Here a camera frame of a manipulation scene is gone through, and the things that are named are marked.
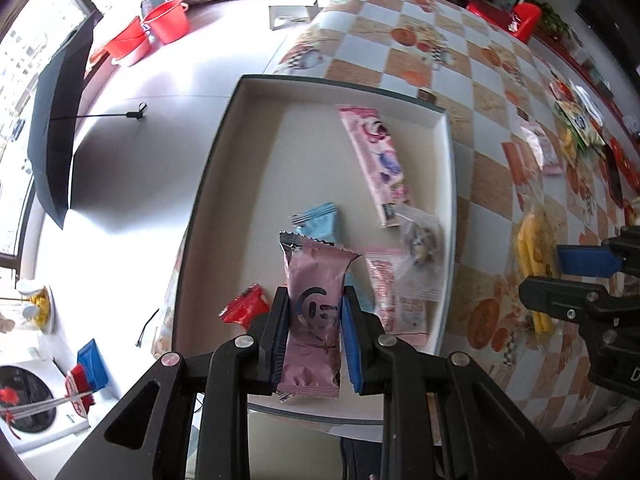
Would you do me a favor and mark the smartphone in red case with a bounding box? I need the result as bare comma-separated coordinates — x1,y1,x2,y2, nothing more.
602,142,626,208

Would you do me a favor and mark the white yellow bread bag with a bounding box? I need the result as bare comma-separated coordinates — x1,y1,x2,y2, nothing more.
554,99,607,148

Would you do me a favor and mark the pink metallic snack packet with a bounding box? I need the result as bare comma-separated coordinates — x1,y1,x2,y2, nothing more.
276,230,362,403

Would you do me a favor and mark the black strap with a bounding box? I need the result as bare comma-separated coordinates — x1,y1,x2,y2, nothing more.
135,309,161,347

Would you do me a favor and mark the black umbrella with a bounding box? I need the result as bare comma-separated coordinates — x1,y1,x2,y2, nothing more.
26,10,148,231

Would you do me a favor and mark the red plastic chair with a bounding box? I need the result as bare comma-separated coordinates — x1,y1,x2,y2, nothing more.
467,0,544,43

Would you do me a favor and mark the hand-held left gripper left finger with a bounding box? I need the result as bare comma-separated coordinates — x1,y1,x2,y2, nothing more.
55,285,291,480

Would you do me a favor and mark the white pink cranberry packet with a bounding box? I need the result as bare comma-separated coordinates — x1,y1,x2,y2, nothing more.
364,249,431,336

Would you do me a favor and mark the green potted plant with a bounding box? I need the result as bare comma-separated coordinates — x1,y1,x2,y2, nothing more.
542,2,571,36

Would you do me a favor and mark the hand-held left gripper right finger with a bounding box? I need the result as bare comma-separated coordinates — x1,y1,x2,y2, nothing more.
340,285,576,480

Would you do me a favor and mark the pale pink snack packet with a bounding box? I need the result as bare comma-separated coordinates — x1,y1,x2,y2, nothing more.
520,121,560,176

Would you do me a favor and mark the white cardboard box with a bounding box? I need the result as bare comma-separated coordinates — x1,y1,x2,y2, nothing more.
167,74,457,426

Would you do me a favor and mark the long pink snack packet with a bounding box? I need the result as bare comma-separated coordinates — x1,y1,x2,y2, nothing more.
336,105,416,229

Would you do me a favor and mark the clear yellow egg roll packet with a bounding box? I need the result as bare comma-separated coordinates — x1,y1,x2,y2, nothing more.
515,205,561,351

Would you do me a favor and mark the clear nut packet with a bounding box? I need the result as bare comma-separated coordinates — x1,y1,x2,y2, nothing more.
395,205,446,303

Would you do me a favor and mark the red bucket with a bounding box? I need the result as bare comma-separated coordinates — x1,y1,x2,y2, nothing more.
102,16,151,67
141,0,190,45

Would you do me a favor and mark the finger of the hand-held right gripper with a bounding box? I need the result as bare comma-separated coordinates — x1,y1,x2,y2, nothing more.
556,226,640,277
519,274,640,333

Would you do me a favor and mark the blue dustpan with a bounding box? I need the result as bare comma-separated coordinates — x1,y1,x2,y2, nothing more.
77,339,110,391

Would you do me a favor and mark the white washing machine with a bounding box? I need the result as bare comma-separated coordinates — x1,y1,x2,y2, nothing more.
0,345,91,453

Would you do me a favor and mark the grey metal stand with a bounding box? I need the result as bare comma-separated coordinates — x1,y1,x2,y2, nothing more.
268,0,323,31

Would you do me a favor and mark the red brush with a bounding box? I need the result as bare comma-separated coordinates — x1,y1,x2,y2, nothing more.
62,364,96,418

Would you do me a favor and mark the plate of yellow fruit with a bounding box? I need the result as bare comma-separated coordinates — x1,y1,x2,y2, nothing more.
17,280,53,333

